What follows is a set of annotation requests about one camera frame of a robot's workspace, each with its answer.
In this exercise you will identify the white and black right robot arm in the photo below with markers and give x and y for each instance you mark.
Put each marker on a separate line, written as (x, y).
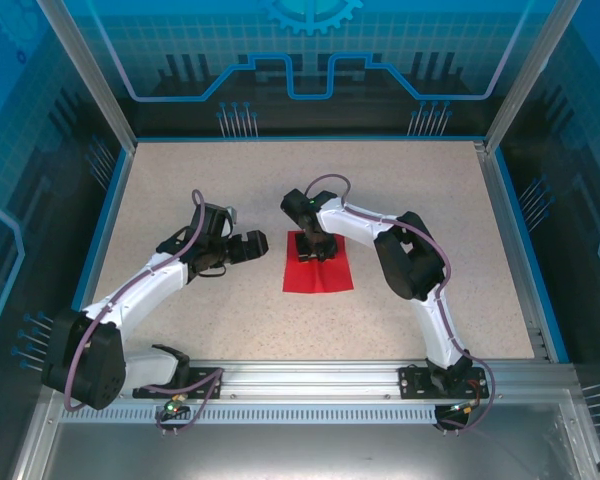
(360, 227)

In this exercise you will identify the aluminium frame post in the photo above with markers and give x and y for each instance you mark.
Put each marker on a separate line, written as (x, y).
(87, 75)
(532, 75)

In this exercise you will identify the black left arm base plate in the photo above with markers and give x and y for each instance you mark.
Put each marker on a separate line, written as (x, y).
(197, 377)

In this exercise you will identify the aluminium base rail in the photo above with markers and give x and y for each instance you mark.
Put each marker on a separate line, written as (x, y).
(310, 380)

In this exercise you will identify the aluminium side rail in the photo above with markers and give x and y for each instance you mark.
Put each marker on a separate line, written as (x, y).
(500, 200)

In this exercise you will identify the silver sheet metal shelf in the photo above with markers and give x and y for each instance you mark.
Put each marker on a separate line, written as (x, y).
(300, 450)

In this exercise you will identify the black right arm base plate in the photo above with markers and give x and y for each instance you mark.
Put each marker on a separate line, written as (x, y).
(410, 382)

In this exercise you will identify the red paper sheet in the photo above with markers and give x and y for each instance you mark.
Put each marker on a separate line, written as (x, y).
(320, 280)

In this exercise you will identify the blue table edge strip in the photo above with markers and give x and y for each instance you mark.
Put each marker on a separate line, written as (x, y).
(521, 225)
(102, 250)

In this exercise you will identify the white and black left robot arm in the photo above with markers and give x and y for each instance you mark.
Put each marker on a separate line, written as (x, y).
(165, 277)

